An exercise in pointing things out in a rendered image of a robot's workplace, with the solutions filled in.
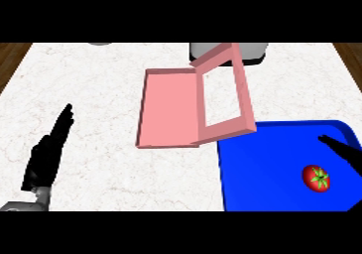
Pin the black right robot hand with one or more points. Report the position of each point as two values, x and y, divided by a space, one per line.
351 154

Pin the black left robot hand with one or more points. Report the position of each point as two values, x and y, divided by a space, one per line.
43 155

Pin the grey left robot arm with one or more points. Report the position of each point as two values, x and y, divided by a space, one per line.
30 203

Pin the red tomato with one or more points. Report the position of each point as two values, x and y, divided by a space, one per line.
316 178

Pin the blue tray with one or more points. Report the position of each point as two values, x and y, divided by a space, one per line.
266 172

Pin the pink cardboard box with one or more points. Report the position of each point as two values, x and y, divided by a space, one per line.
174 109

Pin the small grey round object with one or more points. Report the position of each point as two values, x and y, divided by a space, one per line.
99 43

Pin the grey and black appliance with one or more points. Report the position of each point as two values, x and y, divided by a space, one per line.
250 53

